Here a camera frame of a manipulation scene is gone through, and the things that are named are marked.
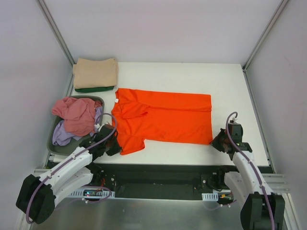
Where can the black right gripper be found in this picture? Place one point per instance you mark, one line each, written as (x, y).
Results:
(220, 143)

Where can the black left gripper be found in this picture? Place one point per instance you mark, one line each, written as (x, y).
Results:
(112, 145)

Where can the orange t shirt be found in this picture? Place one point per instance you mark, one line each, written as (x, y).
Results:
(161, 116)

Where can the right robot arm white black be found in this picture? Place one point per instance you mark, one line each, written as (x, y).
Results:
(261, 207)

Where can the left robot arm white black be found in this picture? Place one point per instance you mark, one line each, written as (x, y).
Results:
(40, 195)

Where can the grey laundry basket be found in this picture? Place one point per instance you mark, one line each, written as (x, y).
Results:
(69, 148)

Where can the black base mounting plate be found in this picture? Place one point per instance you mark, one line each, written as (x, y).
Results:
(171, 182)

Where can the pink crumpled t shirt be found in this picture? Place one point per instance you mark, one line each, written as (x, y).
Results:
(78, 114)

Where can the lavender crumpled t shirt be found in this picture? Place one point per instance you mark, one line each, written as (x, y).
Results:
(61, 137)

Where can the folded green t shirt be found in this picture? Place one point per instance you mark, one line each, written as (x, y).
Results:
(95, 89)

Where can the folded beige t shirt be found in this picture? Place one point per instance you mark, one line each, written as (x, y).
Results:
(93, 74)

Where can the right white cable duct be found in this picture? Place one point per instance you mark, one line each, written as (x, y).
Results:
(210, 197)

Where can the white cable duct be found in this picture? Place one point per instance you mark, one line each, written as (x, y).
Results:
(91, 193)
(210, 197)

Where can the left white cable duct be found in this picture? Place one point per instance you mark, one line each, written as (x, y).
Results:
(91, 193)

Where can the aluminium front rail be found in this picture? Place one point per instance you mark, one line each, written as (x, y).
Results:
(277, 182)

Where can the right aluminium frame post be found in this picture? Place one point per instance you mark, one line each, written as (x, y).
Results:
(272, 22)

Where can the aluminium frame post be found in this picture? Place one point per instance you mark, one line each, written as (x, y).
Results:
(55, 30)
(272, 22)

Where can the left aluminium frame post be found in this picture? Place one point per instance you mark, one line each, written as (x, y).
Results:
(55, 30)

